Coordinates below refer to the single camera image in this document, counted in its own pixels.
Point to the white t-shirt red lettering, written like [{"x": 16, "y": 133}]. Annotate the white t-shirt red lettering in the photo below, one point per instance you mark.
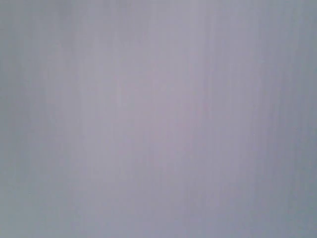
[{"x": 158, "y": 118}]

